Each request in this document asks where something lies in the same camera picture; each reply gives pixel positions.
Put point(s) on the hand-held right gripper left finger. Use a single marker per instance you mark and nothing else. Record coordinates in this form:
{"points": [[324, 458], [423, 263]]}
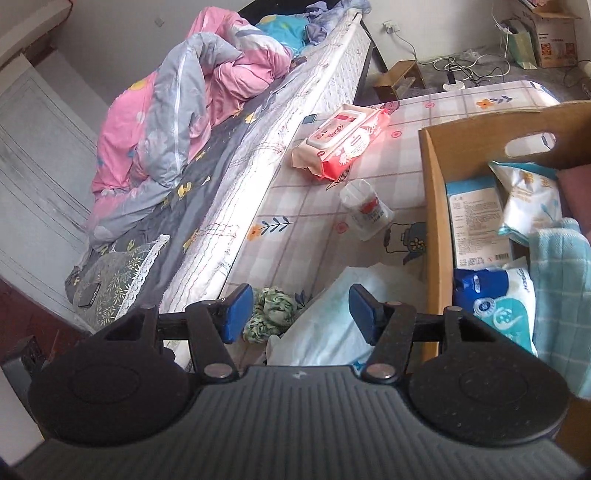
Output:
{"points": [[238, 311]]}

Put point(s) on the white and blue packet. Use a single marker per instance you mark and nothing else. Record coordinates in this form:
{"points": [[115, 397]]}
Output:
{"points": [[475, 221]]}

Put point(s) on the black bed headboard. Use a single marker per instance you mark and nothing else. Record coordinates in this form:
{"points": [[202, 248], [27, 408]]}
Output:
{"points": [[256, 7]]}

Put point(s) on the small open cardboard box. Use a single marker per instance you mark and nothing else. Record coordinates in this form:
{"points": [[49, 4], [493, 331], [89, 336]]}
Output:
{"points": [[397, 76]]}

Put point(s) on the lavender cloth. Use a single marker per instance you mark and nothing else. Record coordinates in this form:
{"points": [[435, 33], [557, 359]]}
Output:
{"points": [[318, 23]]}

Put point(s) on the black bed frame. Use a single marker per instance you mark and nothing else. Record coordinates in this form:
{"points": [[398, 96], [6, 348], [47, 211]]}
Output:
{"points": [[369, 60]]}

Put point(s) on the blue wet wipes pack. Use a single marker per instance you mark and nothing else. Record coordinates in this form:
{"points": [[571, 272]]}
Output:
{"points": [[498, 304]]}

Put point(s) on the white panelled door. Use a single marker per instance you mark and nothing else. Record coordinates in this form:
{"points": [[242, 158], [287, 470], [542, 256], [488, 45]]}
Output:
{"points": [[37, 161]]}

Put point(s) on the pink and grey quilt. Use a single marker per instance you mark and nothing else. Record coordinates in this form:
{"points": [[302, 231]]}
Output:
{"points": [[147, 138]]}

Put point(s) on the white plastic shopping bag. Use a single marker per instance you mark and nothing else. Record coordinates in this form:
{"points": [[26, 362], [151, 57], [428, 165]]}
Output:
{"points": [[323, 323]]}

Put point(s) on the white floral snack packet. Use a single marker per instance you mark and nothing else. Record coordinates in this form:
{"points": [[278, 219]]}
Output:
{"points": [[526, 203]]}

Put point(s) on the printed cardboard carton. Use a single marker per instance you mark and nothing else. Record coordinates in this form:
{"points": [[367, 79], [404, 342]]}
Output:
{"points": [[554, 41]]}

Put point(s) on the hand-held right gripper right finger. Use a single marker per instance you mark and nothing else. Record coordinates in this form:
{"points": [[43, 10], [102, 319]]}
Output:
{"points": [[362, 314]]}

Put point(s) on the patterned pillow with lace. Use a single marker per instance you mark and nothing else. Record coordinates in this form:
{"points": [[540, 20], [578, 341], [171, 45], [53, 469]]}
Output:
{"points": [[120, 272]]}

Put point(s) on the black phone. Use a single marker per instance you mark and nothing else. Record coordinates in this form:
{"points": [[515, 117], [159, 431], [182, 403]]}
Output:
{"points": [[87, 295]]}

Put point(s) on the green patterned cloth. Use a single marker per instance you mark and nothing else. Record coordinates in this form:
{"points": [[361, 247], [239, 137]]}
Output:
{"points": [[272, 314]]}

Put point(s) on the large brown cardboard box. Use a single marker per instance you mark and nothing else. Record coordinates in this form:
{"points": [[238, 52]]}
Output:
{"points": [[485, 138]]}

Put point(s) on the pink cushion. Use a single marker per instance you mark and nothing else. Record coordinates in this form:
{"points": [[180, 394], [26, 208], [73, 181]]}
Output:
{"points": [[577, 194]]}

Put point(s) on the grey printed bed sheet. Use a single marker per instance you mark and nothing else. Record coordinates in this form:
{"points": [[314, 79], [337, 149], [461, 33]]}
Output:
{"points": [[217, 161]]}

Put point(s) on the floral checked tablecloth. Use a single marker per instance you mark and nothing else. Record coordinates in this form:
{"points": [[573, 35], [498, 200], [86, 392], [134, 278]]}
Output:
{"points": [[300, 221]]}

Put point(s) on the teal checked towel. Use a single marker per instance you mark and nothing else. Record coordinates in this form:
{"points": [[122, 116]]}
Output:
{"points": [[563, 295]]}

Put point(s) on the red wet wipes pack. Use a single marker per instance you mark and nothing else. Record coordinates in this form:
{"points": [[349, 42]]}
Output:
{"points": [[339, 138]]}

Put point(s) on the cyan printed cloth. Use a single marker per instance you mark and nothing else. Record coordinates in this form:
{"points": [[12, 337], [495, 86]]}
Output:
{"points": [[281, 27]]}

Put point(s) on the pale green paper bag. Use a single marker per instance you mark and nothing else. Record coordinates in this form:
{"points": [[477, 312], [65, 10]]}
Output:
{"points": [[521, 46]]}

